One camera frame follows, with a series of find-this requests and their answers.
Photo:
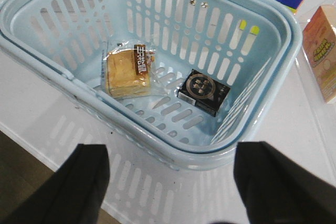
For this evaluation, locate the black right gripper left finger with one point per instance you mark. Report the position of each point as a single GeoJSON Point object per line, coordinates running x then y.
{"type": "Point", "coordinates": [73, 194]}

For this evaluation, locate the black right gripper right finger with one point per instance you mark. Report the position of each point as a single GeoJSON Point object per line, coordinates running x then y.
{"type": "Point", "coordinates": [274, 189]}

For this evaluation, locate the black tissue pack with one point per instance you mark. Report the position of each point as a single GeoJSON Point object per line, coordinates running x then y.
{"type": "Point", "coordinates": [203, 92]}

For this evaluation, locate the packaged bread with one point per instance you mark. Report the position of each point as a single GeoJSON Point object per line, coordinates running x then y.
{"type": "Point", "coordinates": [128, 69]}

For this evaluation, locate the light blue plastic basket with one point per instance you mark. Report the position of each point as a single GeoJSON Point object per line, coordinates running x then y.
{"type": "Point", "coordinates": [184, 79]}

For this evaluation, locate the clear acrylic right shelf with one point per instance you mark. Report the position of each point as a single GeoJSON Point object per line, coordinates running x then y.
{"type": "Point", "coordinates": [323, 112]}

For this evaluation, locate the orange pink carton box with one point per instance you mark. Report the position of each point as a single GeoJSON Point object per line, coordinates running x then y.
{"type": "Point", "coordinates": [319, 47]}

